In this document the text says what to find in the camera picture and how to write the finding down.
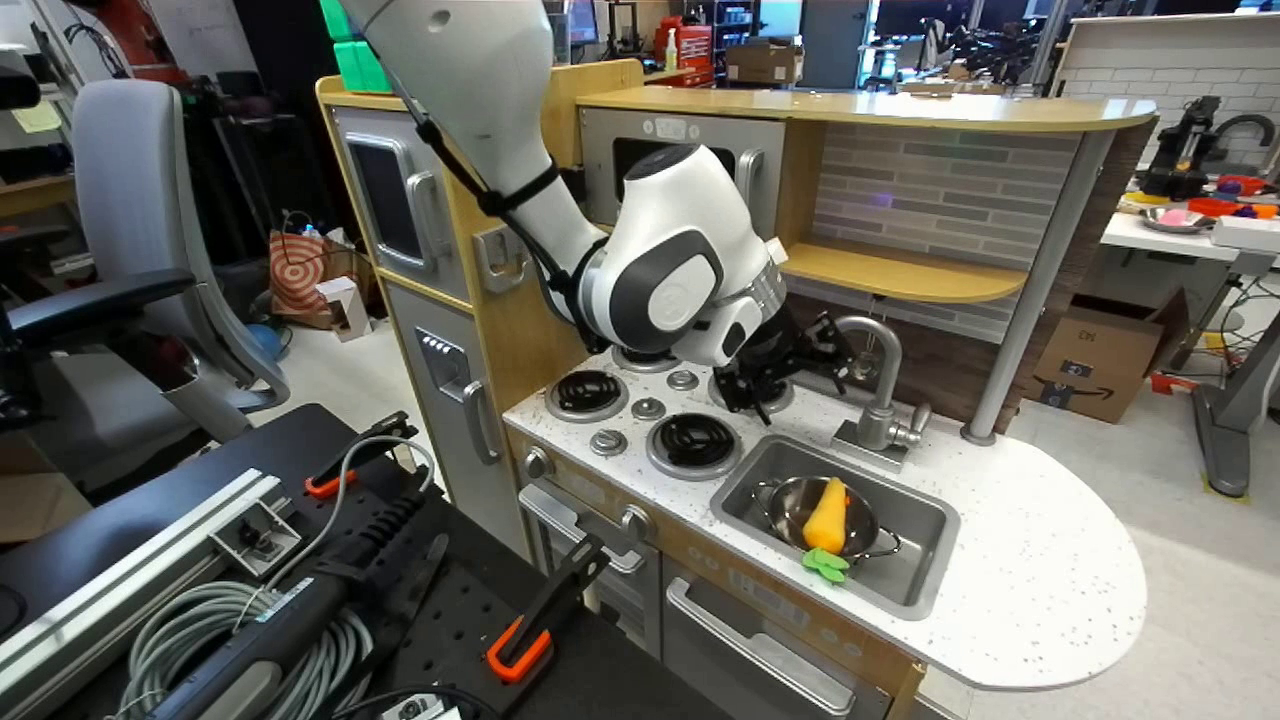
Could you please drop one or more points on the silver pot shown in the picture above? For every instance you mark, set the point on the silver pot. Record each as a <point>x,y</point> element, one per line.
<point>785,505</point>

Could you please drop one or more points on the toy kitchen sink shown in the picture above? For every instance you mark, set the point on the toy kitchen sink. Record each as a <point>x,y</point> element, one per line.
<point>900,590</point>

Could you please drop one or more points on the black desktop machine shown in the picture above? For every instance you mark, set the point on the black desktop machine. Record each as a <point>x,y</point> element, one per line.
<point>1180,150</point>

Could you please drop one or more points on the aluminium profile rail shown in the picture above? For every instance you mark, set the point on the aluminium profile rail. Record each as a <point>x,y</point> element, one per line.
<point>120,570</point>

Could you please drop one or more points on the open cardboard box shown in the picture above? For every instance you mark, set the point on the open cardboard box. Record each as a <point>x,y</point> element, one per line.
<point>1095,360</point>

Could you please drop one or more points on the silver oven knob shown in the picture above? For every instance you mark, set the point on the silver oven knob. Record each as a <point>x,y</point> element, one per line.
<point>636,524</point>
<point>537,464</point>

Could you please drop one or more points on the white desk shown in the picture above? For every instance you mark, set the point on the white desk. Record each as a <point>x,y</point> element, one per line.
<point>1235,400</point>

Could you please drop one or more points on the toy oven door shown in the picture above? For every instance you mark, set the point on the toy oven door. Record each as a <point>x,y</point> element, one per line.
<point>620,600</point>

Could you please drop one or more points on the tall toy fridge door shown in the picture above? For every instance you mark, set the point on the tall toy fridge door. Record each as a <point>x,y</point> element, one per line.
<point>440,440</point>

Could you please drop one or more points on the black and orange clamp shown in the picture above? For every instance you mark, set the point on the black and orange clamp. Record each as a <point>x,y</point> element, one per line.
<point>545,615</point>
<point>345,470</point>

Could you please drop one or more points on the silver toy tap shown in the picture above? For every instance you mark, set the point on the silver toy tap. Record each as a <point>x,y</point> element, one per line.
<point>882,420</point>

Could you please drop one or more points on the toy microwave door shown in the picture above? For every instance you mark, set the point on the toy microwave door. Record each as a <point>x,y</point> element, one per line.
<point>720,135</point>

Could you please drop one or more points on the grey office chair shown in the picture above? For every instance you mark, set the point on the grey office chair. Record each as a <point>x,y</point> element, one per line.
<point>130,180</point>

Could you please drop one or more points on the red tool chest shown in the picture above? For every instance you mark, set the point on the red tool chest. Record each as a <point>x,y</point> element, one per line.
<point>692,50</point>

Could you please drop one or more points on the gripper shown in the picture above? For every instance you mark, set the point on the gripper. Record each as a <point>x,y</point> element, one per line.
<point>770,348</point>

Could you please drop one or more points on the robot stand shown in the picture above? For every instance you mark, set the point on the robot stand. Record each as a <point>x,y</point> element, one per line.
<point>130,500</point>

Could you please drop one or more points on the red bowl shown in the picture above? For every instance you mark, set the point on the red bowl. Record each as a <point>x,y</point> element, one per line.
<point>1215,207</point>

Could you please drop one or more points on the silver bowl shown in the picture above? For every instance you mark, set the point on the silver bowl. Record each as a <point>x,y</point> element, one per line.
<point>1175,222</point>

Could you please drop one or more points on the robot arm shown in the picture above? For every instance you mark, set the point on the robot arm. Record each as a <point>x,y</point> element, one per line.
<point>480,90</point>

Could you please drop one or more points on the red and white bag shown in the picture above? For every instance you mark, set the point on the red and white bag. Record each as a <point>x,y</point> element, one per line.
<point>295,275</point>

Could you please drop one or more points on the wooden toy kitchen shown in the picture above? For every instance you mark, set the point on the wooden toy kitchen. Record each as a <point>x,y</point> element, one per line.
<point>1000,560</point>

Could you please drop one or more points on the blue ball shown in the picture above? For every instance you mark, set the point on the blue ball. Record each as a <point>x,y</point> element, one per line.
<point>268,342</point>

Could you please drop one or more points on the toy dishwasher door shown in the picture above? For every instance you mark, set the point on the toy dishwasher door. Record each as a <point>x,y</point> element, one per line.
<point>720,680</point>

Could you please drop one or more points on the closed cardboard box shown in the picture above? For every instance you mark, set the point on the closed cardboard box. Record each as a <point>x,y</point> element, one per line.
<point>765,62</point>

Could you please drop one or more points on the silver stove knob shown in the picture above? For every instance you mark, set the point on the silver stove knob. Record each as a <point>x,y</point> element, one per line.
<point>683,380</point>
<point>648,408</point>
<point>608,443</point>

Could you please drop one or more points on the stack of green boxes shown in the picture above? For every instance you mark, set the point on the stack of green boxes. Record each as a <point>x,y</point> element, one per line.
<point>360,65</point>

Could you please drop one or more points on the white brick panel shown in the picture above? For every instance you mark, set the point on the white brick panel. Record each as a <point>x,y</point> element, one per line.
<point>1130,60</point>

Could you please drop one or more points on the small white box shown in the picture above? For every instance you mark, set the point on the small white box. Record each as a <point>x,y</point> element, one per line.
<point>345,305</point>

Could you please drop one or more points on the orange toy carrot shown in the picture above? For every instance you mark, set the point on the orange toy carrot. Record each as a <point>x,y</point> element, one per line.
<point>826,520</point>

